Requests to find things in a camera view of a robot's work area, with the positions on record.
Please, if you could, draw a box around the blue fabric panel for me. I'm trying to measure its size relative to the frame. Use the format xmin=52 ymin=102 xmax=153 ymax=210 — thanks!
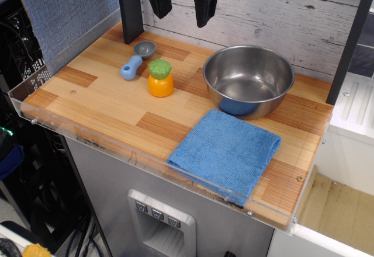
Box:
xmin=22 ymin=0 xmax=120 ymax=75

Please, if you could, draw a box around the dark right post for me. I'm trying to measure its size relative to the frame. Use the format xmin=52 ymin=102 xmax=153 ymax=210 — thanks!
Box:
xmin=326 ymin=0 xmax=373 ymax=105

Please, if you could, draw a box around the clear acrylic guard rail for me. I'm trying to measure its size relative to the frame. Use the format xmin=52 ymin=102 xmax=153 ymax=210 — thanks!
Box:
xmin=9 ymin=23 xmax=333 ymax=232

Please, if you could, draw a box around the dark post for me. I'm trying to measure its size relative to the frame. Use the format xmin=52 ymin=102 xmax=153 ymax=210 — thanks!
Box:
xmin=119 ymin=0 xmax=144 ymax=44
xmin=326 ymin=0 xmax=373 ymax=105

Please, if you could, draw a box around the black crate rack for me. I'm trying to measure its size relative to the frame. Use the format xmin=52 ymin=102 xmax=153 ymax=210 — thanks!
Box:
xmin=1 ymin=0 xmax=88 ymax=253

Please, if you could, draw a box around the white toy sink unit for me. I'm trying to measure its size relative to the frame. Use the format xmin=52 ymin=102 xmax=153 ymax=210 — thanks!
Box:
xmin=268 ymin=73 xmax=373 ymax=256

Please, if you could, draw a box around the dark left post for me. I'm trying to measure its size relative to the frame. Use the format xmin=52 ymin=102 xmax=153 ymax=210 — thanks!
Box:
xmin=119 ymin=0 xmax=144 ymax=44

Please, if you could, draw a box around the orange toy carrot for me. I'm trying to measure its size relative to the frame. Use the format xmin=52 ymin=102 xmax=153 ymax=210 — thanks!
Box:
xmin=148 ymin=59 xmax=174 ymax=98

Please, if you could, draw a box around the grey toy fridge cabinet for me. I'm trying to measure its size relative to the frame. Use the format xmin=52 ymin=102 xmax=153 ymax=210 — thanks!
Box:
xmin=67 ymin=139 xmax=273 ymax=256

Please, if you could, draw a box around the steel bowl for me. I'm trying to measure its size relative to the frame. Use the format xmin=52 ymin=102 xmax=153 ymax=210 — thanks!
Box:
xmin=203 ymin=45 xmax=296 ymax=119

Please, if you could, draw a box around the silver dispenser panel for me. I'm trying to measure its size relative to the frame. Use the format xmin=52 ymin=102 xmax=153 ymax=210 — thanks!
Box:
xmin=127 ymin=189 xmax=197 ymax=256

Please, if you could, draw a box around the blue grey toy scoop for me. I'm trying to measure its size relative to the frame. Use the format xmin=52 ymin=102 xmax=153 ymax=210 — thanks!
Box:
xmin=120 ymin=41 xmax=156 ymax=81

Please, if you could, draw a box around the yellow object bottom left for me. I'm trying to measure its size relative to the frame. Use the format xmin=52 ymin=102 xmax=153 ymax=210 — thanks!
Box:
xmin=22 ymin=244 xmax=52 ymax=257

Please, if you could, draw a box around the blue cloth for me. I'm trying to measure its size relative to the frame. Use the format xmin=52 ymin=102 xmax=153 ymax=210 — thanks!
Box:
xmin=167 ymin=109 xmax=281 ymax=207

